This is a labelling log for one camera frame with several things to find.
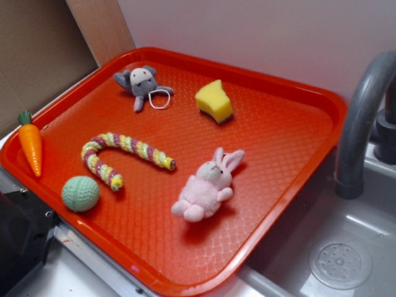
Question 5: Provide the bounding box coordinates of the pink plush bunny toy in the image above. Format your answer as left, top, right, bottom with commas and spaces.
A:
171, 147, 245, 223

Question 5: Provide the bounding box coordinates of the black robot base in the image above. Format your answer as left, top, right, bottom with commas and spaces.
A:
1, 189, 57, 296

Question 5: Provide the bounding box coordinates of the green round ball sponge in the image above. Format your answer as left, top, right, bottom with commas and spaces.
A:
61, 176, 100, 212

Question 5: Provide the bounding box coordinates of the braided rope toy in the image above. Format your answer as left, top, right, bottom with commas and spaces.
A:
80, 132, 176, 192

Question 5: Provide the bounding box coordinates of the grey plush mouse toy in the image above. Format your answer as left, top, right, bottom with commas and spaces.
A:
113, 66, 174, 113

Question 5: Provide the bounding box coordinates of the yellow sponge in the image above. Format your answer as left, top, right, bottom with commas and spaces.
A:
195, 79, 233, 124

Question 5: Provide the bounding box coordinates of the grey toy sink basin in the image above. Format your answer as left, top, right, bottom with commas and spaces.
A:
238, 145, 396, 297

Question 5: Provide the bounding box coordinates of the brown cardboard panel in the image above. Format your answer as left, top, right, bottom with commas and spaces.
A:
1, 1, 134, 137

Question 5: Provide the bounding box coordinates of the red plastic tray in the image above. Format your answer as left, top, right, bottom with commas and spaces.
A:
1, 48, 347, 296

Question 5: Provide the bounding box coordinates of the orange toy carrot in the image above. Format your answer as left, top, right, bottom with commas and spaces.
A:
18, 111, 43, 178

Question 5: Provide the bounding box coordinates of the grey toy faucet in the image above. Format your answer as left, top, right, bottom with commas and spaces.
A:
334, 50, 395, 199

